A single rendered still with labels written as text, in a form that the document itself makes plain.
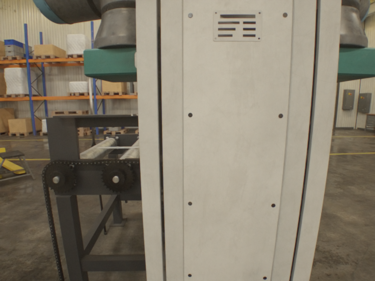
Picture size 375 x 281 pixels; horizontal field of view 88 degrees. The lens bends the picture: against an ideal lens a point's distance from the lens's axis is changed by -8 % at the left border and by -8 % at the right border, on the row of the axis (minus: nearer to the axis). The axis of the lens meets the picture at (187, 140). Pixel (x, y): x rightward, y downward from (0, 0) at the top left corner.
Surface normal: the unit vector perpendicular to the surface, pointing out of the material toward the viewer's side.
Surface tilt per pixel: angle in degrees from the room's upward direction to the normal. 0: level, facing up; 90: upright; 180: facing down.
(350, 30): 70
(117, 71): 90
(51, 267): 0
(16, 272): 0
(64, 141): 90
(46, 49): 90
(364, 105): 90
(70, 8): 142
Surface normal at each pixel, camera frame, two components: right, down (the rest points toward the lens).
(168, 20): -0.07, 0.17
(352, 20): 0.20, -0.18
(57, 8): -0.12, 0.88
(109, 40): -0.31, 0.16
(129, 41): 0.20, 0.16
